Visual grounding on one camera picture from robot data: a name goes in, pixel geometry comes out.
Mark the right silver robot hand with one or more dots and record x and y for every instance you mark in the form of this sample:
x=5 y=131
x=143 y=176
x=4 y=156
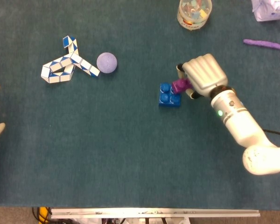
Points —
x=205 y=72

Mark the purple lego brick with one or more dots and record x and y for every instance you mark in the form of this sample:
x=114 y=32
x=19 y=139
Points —
x=179 y=85

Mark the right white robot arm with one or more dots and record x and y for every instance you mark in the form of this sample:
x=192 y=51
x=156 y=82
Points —
x=242 y=123

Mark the blue lego brick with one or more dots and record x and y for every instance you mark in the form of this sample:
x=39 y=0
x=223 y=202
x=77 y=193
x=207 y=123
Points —
x=164 y=100

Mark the clear plastic jar with clips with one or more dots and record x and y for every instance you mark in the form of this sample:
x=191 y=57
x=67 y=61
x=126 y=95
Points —
x=193 y=14

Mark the purple clay stick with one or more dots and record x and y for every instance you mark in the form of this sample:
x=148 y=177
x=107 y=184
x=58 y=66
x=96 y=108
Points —
x=262 y=44

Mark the white plastic bag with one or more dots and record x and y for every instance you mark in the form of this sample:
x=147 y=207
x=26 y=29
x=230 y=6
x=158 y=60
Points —
x=270 y=10

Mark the lavender ball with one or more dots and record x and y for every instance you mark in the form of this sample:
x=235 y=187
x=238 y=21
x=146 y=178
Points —
x=107 y=63

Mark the teal felt table cloth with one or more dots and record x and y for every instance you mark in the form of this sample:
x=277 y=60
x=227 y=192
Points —
x=107 y=151

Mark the blue white snake puzzle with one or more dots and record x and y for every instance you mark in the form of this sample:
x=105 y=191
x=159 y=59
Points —
x=56 y=79

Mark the aluminium profile rail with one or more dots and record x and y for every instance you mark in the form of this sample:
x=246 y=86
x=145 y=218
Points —
x=154 y=212

